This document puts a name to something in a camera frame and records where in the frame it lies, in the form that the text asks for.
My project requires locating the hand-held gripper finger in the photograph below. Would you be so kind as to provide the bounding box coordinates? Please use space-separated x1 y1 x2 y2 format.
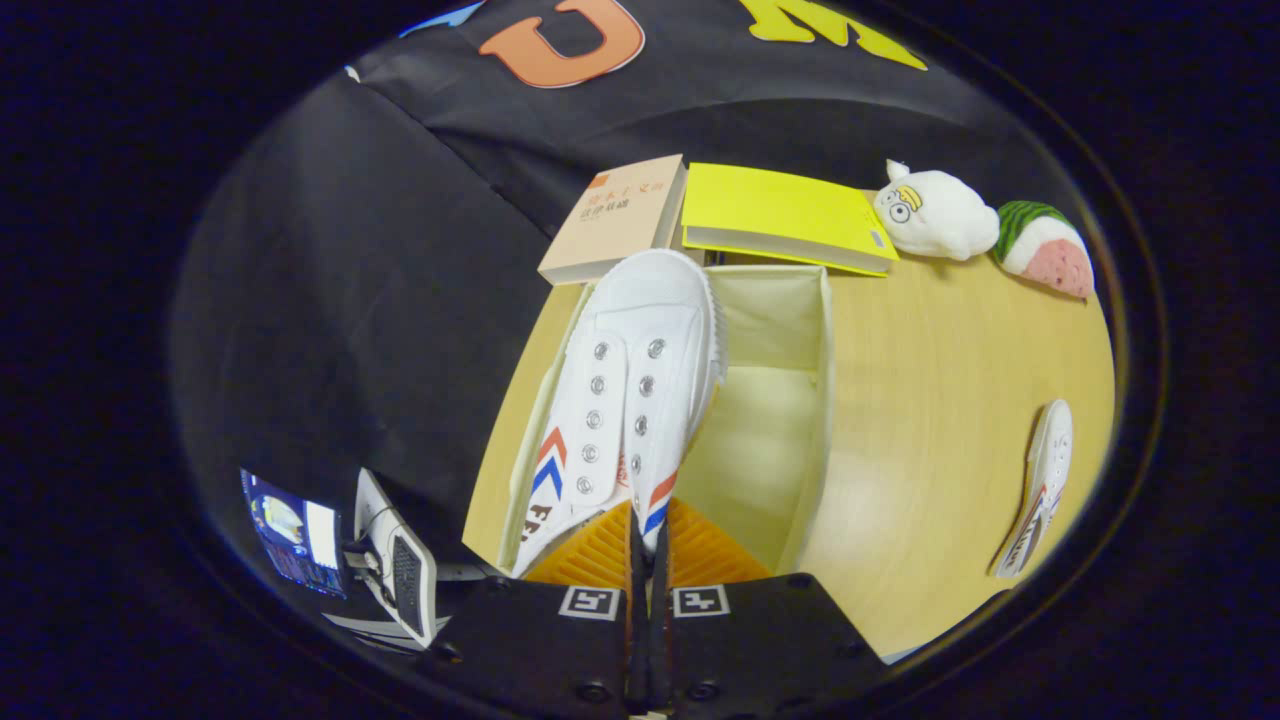
650 498 891 719
415 500 648 719

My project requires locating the beige fabric storage box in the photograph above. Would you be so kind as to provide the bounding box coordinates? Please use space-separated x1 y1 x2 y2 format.
497 263 837 577

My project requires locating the white canvas shoe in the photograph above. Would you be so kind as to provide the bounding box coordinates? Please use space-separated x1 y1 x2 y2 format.
992 398 1075 580
510 248 729 579

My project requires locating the white and black desk device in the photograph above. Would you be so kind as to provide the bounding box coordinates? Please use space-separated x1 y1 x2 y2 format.
344 467 439 650

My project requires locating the beige paperback book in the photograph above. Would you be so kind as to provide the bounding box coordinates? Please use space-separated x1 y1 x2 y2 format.
537 153 690 287

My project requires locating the black backdrop cloth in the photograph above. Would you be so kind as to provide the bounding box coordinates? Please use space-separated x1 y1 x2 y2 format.
170 0 1091 601

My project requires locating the yellow book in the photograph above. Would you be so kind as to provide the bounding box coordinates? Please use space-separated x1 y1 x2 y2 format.
680 162 900 279

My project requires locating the white plush toy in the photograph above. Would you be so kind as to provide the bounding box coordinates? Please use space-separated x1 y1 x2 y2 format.
872 159 1002 263

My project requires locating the watermelon slice plush toy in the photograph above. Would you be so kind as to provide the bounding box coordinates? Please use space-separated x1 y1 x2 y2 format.
994 200 1097 300

